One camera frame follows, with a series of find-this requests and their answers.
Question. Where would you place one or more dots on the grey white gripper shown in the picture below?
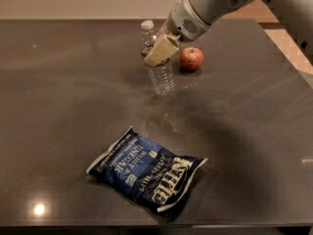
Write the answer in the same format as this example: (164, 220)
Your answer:
(183, 20)

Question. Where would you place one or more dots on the clear plastic water bottle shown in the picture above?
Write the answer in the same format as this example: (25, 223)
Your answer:
(162, 75)

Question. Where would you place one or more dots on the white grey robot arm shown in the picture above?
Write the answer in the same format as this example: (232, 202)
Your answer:
(296, 16)

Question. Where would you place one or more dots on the red apple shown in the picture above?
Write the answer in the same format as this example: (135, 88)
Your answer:
(191, 58)

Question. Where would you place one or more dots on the blue kettle chips bag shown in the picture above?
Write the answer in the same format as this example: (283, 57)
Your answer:
(145, 172)

